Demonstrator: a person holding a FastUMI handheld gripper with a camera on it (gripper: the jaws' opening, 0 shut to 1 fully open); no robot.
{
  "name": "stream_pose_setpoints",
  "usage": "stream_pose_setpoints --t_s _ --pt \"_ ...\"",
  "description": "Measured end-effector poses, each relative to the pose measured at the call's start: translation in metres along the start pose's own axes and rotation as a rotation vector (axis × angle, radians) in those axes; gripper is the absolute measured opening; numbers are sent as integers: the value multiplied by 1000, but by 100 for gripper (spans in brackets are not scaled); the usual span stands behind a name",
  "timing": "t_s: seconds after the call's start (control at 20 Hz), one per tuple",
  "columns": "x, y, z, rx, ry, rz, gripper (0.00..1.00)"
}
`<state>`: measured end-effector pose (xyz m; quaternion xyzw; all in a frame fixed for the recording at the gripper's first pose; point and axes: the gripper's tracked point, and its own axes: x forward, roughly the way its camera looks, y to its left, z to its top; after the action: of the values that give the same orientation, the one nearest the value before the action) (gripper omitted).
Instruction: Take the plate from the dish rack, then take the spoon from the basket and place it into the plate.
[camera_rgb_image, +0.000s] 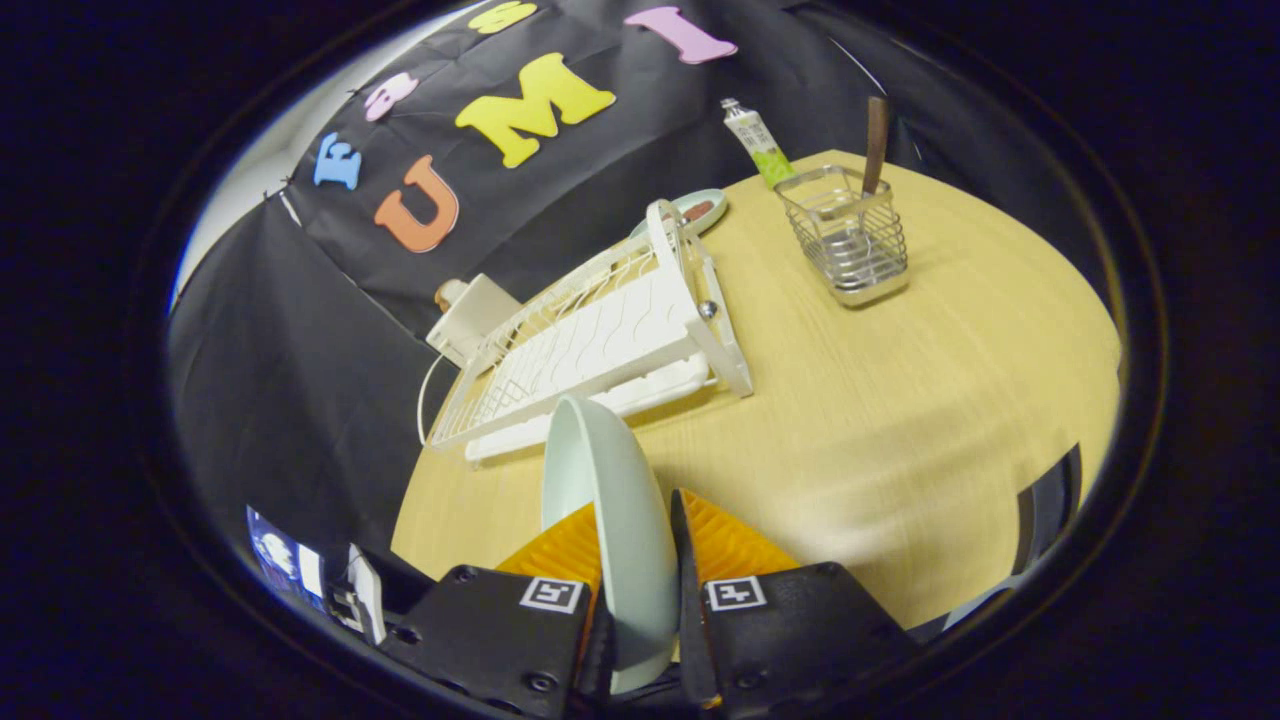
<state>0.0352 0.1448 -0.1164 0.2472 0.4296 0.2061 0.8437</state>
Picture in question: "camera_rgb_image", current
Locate white wire dish rack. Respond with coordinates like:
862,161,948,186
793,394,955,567
425,198,756,469

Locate pale green plate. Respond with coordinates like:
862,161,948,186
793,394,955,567
540,395,681,696

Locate black table edge clamp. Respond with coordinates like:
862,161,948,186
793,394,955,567
1015,445,1083,576

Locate green label drink bottle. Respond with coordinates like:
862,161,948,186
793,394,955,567
720,97,798,188

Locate white toaster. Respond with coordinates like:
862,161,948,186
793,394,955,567
425,273,523,369

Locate white and blue object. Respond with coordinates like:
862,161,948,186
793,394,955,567
247,505,388,646

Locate wooden handle spoon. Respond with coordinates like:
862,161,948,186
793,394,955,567
862,95,891,196

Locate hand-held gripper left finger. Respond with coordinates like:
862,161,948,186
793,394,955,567
380,502,616,720

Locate metal wire basket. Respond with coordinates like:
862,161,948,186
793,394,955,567
773,165,911,308

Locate small pale side plate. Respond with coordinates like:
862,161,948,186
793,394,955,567
630,188,729,239

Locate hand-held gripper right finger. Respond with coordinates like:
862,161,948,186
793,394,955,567
668,488,921,720

